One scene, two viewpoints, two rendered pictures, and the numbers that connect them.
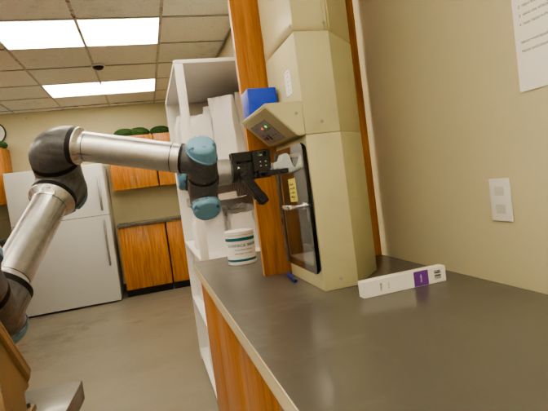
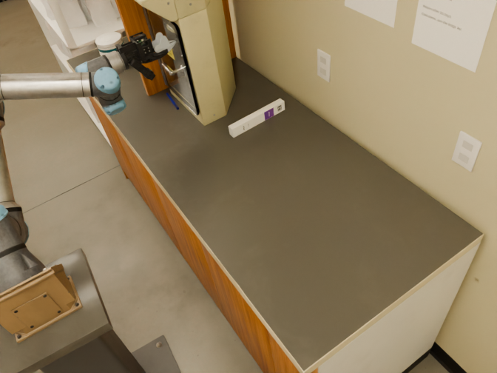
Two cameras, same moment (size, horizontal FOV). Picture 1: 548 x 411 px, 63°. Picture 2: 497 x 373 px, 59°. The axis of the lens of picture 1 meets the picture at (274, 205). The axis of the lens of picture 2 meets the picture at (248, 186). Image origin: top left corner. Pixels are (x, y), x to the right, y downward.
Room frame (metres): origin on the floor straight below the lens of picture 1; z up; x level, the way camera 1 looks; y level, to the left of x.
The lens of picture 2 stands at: (-0.14, 0.03, 2.09)
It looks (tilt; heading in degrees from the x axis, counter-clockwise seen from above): 47 degrees down; 349
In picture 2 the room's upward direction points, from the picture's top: 10 degrees counter-clockwise
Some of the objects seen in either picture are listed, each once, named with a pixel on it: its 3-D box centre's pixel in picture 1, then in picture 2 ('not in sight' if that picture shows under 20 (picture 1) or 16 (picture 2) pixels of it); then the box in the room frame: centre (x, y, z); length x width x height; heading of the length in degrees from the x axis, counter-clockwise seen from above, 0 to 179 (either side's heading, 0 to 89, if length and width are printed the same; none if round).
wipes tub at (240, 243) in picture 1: (240, 245); (112, 51); (2.03, 0.17, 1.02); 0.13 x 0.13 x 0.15
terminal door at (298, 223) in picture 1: (294, 208); (171, 59); (1.48, -0.07, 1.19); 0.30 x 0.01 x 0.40; 15
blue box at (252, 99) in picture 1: (259, 103); not in sight; (1.56, 0.00, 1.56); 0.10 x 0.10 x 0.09; 16
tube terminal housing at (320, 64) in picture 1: (327, 162); (193, 15); (1.51, -0.20, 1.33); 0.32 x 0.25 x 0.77; 16
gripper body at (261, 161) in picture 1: (250, 166); (136, 52); (1.33, 0.05, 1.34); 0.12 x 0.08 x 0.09; 106
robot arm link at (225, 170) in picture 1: (223, 172); (115, 62); (1.31, 0.13, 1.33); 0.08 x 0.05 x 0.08; 16
